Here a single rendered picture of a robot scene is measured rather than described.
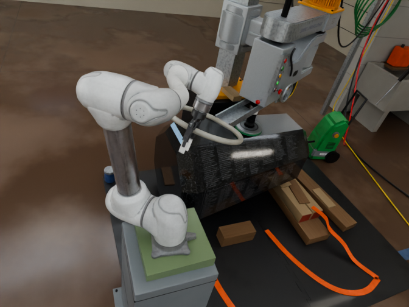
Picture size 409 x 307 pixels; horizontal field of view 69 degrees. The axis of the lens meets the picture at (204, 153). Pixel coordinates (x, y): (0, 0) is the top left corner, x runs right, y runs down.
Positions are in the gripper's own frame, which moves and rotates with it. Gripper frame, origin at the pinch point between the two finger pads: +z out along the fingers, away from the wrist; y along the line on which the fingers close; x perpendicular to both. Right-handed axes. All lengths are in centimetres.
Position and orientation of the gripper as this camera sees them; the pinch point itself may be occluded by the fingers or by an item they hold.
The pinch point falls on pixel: (185, 145)
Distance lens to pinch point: 154.9
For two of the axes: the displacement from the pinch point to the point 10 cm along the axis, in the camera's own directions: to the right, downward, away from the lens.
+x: -8.8, -4.5, 1.6
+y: 2.9, -2.2, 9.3
